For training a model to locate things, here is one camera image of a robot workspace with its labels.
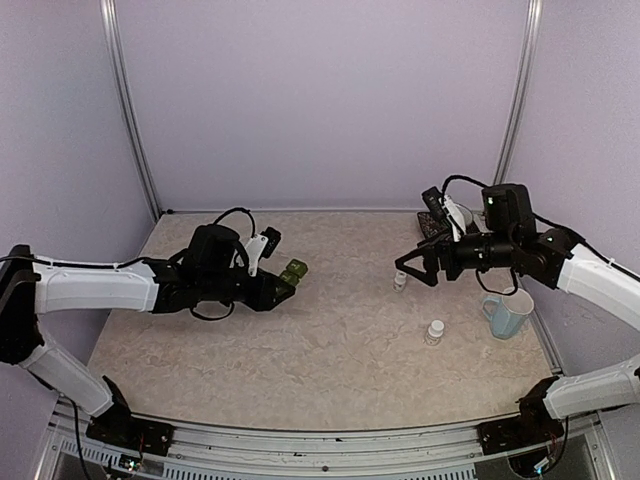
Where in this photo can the light blue mug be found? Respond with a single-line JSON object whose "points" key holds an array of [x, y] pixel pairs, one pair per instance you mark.
{"points": [[507, 312]]}

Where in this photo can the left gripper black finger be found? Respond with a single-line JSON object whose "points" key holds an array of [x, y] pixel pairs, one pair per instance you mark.
{"points": [[270, 300], [285, 284]]}

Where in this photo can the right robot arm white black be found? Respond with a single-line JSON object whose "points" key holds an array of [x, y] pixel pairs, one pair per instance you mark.
{"points": [[560, 259]]}

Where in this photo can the left aluminium frame post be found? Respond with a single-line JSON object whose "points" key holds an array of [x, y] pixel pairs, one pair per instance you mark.
{"points": [[108, 10]]}

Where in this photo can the green pill organizer box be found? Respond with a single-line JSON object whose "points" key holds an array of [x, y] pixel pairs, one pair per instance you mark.
{"points": [[294, 272]]}

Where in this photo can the right aluminium frame post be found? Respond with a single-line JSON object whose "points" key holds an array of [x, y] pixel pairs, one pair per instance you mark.
{"points": [[526, 62]]}

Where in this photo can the white pill bottle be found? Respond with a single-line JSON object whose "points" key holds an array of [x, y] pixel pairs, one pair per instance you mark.
{"points": [[399, 281], [435, 332]]}

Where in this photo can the pale green bowl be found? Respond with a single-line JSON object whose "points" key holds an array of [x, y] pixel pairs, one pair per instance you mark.
{"points": [[466, 214]]}

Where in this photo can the aluminium frame post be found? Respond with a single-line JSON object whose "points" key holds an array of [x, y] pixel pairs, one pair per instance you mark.
{"points": [[526, 62], [108, 10]]}

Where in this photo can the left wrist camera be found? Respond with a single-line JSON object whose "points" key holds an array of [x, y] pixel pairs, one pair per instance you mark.
{"points": [[273, 238]]}

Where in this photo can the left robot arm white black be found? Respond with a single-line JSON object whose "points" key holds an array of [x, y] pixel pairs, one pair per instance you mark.
{"points": [[216, 266]]}

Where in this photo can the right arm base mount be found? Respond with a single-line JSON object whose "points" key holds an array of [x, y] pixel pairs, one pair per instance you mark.
{"points": [[514, 433]]}

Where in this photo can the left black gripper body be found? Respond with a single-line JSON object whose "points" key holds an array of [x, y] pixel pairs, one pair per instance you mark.
{"points": [[217, 287]]}

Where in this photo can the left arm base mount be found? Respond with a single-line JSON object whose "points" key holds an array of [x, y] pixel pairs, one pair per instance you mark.
{"points": [[132, 433]]}

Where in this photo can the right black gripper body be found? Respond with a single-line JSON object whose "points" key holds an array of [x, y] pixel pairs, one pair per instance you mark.
{"points": [[457, 265]]}

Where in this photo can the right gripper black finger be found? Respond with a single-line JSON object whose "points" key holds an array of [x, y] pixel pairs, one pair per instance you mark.
{"points": [[427, 251], [428, 275]]}

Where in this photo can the black patterned tray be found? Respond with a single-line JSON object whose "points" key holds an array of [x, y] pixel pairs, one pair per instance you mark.
{"points": [[430, 227]]}

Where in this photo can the front aluminium rail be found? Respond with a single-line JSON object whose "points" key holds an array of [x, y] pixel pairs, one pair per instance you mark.
{"points": [[198, 451]]}

